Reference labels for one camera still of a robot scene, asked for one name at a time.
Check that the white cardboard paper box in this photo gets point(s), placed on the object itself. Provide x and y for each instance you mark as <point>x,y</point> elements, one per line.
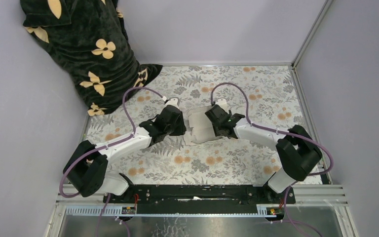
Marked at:
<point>200,127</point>

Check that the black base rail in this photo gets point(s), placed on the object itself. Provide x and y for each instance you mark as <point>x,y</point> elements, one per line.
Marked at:
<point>244,194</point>

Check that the floral patterned table cloth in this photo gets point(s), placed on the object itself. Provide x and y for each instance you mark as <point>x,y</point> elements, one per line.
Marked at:
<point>266,93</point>

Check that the black floral plush blanket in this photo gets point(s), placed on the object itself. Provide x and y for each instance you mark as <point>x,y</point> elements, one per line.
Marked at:
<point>88,39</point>

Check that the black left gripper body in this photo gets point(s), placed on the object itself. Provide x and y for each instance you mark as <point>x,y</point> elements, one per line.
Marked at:
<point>177,129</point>

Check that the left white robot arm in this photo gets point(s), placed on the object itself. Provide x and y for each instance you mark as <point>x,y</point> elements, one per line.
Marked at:
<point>87,169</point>

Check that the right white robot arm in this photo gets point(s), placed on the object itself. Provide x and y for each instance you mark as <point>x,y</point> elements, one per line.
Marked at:
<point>297,152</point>

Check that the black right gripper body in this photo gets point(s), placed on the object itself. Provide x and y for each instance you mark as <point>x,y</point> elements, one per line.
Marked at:
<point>217,132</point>

